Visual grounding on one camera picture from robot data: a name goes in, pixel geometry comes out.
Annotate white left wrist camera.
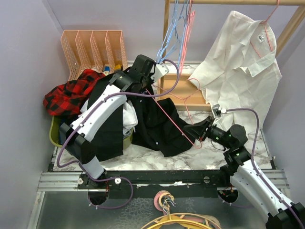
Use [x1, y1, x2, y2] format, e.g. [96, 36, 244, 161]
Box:
[151, 63, 169, 83]

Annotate white crumpled shirt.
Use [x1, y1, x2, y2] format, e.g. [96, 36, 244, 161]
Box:
[78, 100, 139, 144]

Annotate blue hanger bundle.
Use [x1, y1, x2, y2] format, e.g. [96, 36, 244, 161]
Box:
[156, 0, 193, 63]

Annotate boxes in organizer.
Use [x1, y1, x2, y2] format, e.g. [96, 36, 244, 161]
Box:
[103, 64, 122, 75]

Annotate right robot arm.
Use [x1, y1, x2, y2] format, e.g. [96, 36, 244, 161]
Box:
[183, 116, 305, 229]

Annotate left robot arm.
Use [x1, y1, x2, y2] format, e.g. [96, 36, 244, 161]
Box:
[60, 54, 156, 188]

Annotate pink hanger holding shirt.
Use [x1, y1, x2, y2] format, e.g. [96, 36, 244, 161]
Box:
[260, 0, 280, 52]

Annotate green laundry basket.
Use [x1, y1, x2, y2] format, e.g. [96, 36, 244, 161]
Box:
[49, 116, 134, 150]

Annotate yellow hanger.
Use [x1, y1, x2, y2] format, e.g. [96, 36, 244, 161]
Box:
[142, 212, 210, 229]

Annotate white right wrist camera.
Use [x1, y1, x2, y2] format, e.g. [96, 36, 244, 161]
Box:
[212, 104, 227, 124]

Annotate pink hanger pile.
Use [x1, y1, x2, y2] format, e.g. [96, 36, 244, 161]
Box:
[143, 190, 221, 229]

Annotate peach file organizer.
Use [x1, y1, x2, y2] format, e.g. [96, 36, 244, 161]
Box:
[61, 30, 128, 81]

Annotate red black plaid shirt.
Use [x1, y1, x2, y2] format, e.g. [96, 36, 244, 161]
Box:
[43, 69, 106, 118]

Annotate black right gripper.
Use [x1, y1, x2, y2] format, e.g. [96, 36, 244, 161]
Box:
[183, 115, 233, 149]

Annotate white hanging shirt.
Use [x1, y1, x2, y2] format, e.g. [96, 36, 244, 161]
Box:
[189, 11, 282, 134]

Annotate pink wire hanger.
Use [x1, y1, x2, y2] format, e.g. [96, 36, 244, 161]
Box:
[146, 86, 203, 149]

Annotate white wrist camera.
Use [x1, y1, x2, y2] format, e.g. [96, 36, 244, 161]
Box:
[151, 63, 169, 83]
[212, 104, 227, 124]

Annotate black mounting rail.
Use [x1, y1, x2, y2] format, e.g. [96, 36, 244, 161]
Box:
[78, 170, 239, 203]

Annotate pink hanger bundle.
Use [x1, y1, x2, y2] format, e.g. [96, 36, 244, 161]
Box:
[178, 0, 195, 75]

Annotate wooden clothes rack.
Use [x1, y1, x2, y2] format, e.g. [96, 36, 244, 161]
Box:
[161, 0, 305, 111]

